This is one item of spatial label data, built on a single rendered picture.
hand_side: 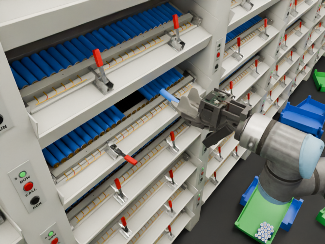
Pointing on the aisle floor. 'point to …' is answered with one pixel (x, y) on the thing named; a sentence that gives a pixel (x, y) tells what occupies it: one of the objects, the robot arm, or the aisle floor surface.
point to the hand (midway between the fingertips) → (177, 103)
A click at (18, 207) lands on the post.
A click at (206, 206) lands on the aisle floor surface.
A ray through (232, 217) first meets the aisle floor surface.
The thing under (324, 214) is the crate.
